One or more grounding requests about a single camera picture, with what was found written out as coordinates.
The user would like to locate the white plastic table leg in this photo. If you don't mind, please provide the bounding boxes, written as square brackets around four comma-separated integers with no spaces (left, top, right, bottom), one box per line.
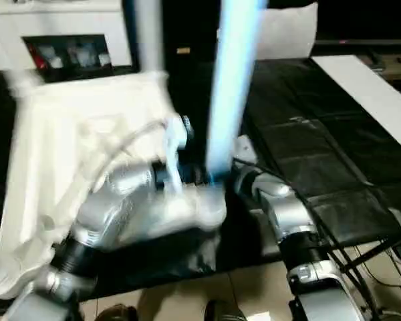
[135,0,164,73]
[0,249,31,300]
[205,0,268,184]

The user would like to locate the white plastic table top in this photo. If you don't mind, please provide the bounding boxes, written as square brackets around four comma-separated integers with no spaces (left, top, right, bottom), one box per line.
[0,70,228,300]

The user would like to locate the black work mat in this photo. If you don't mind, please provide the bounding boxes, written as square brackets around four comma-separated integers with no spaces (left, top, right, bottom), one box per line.
[0,58,401,292]

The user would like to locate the dark right robot foot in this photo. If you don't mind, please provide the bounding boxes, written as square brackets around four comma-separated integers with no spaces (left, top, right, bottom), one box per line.
[205,299,248,321]

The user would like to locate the dark robot foot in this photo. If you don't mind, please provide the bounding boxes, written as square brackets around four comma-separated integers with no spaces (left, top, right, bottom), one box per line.
[96,302,138,321]
[205,299,248,321]

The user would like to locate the black box with gold label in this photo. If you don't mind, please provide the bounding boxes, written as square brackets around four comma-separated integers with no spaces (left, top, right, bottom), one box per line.
[162,0,221,114]

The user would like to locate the dark left robot foot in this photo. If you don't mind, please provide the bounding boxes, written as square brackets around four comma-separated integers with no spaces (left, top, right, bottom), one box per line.
[96,302,138,321]

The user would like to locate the grey cushion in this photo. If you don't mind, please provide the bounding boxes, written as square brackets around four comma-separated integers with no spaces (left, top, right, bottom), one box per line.
[217,3,318,60]

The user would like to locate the black stand leg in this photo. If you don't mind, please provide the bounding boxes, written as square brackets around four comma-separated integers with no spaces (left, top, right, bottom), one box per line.
[333,233,401,265]

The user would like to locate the white glass-door cabinet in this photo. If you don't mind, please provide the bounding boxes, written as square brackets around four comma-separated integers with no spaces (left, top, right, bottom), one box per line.
[0,0,134,81]

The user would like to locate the black bar with red mark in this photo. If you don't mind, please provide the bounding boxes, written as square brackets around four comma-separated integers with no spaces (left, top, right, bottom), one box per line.
[315,38,401,47]

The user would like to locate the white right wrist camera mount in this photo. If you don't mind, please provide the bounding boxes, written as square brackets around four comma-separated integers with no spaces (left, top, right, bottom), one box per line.
[232,135,258,165]

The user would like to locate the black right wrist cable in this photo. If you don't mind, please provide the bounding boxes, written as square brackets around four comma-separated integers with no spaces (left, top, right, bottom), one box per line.
[235,158,382,321]

